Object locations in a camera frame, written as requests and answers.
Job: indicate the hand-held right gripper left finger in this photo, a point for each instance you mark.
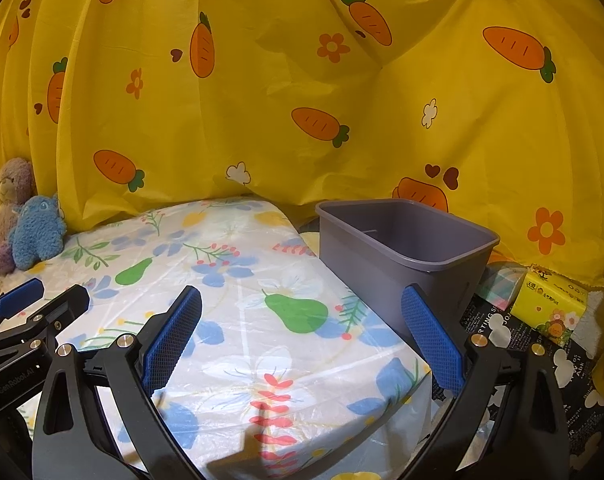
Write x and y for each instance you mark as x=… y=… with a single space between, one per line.
x=174 y=330

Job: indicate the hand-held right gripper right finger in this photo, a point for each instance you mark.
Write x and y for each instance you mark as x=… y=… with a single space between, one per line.
x=432 y=340

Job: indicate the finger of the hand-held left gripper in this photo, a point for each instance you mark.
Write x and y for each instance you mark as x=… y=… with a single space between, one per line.
x=19 y=297
x=67 y=305

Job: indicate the grey plastic bin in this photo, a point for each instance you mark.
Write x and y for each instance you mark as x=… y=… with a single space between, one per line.
x=382 y=270

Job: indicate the floral plastic tablecloth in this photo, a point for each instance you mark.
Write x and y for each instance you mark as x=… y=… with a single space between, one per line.
x=232 y=310

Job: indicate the blue plush toy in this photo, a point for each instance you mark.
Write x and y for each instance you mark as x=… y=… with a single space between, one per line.
x=37 y=235

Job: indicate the pastel checked pack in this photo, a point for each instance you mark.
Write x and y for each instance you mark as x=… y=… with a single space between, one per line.
x=502 y=282

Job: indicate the brown teddy bear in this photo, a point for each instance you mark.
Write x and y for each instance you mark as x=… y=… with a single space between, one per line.
x=12 y=185

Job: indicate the yellow tissue pack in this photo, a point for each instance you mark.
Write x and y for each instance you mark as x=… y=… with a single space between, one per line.
x=547 y=305

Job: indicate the black printed cloth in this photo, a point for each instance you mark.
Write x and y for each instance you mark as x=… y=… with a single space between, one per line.
x=577 y=385

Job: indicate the yellow carrot print curtain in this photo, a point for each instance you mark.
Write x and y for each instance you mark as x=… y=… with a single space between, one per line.
x=302 y=110

